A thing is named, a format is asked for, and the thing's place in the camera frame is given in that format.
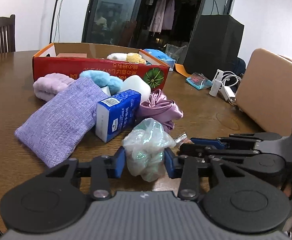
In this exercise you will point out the white spray bottle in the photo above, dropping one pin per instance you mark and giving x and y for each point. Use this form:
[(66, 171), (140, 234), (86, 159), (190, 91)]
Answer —
[(216, 83)]

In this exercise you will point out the teal snack packet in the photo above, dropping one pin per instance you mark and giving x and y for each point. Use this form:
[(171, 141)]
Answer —
[(198, 81)]

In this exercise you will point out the studio light on stand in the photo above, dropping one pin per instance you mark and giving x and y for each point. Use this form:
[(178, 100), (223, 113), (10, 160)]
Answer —
[(55, 22)]

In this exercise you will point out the white charger with cable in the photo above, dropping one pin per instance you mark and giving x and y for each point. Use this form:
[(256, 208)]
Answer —
[(230, 83)]

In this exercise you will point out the black paper bag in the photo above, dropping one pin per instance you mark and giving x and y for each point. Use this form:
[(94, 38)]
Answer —
[(215, 43)]

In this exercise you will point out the purple satin scrunchie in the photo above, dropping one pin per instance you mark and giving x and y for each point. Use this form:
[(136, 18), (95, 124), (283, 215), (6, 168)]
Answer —
[(161, 109)]

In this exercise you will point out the white foam cylinder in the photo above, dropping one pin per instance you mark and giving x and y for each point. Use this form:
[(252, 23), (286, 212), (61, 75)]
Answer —
[(136, 83)]

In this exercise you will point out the light blue fluffy plush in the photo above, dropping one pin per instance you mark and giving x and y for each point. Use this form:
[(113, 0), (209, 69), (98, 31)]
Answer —
[(104, 79)]

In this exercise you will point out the clear plastic cup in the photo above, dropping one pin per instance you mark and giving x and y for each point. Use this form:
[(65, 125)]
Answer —
[(173, 51)]

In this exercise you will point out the lilac fluffy towel headband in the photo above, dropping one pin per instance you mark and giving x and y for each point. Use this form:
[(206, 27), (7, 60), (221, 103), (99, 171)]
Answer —
[(47, 87)]

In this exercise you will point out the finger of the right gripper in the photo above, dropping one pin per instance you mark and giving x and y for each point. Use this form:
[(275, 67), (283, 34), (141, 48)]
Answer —
[(233, 140), (206, 152)]

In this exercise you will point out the purple woven fabric pouch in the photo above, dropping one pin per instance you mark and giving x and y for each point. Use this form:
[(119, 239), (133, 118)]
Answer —
[(54, 130)]

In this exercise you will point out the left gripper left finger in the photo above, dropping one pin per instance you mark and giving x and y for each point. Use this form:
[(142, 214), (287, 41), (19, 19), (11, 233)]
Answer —
[(102, 169)]

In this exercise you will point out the red cardboard box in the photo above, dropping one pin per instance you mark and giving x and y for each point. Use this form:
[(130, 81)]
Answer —
[(73, 58)]

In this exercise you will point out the yellow white plush toy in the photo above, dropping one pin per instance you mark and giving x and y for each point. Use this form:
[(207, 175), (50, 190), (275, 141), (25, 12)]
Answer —
[(127, 57)]

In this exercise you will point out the clear plastic bag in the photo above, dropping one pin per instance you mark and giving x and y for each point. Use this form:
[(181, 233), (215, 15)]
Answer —
[(144, 148)]

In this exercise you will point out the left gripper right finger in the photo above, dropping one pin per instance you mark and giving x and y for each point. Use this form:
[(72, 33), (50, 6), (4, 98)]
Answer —
[(185, 168)]

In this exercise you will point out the blue wet wipes pack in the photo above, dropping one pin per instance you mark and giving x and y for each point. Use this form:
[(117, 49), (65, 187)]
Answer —
[(162, 57)]

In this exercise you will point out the dark wooden chair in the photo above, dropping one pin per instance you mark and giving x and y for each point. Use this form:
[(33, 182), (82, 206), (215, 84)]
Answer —
[(7, 34)]

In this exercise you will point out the blue tissue pack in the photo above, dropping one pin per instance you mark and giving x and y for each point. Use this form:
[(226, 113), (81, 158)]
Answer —
[(116, 113)]

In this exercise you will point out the hanging pink clothes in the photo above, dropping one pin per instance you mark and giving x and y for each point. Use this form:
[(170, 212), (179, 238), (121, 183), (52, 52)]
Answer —
[(163, 16)]

